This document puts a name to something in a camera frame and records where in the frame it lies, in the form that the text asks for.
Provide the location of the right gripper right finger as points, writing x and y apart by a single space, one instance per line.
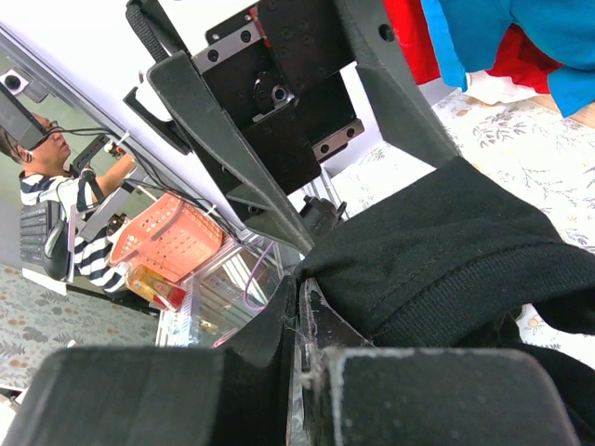
357 394

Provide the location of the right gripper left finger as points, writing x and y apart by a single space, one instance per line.
236 394

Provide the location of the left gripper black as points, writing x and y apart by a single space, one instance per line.
265 103

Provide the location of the black t shirt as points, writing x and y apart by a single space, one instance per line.
446 263

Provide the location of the white t shirt on hanger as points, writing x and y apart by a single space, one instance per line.
492 90

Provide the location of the blue t shirt on hanger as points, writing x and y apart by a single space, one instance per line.
545 45

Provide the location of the red t shirt on hanger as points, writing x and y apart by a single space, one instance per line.
449 39

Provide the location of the person in striped shirt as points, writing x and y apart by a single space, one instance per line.
56 199

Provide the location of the bottle with yellow liquid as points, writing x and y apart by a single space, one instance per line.
153 287

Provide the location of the orange plastic basket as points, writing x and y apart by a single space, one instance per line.
170 237

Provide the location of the floral table mat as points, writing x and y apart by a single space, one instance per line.
528 150

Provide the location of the aluminium rail frame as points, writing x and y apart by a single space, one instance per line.
227 292

